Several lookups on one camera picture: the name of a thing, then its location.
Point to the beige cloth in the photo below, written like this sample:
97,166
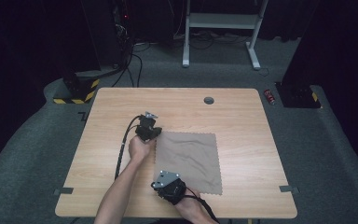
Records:
189,161

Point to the person's right hand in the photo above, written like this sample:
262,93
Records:
189,205

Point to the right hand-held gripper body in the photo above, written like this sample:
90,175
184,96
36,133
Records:
171,188

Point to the white metal stand frame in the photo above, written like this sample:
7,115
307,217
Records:
220,21

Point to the grey tape strip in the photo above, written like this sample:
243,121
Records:
287,188
63,191

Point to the grey round table grommet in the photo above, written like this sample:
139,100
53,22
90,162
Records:
209,100

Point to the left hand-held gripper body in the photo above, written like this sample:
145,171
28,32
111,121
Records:
145,127

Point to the red can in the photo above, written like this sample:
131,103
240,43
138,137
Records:
269,96

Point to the dark equipment rack red light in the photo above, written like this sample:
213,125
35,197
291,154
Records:
122,31

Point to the black stand base yellow corner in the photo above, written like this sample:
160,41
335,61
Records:
296,96

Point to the person's left hand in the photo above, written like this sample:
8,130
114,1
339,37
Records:
140,149

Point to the black yellow striped stand base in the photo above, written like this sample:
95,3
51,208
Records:
80,90

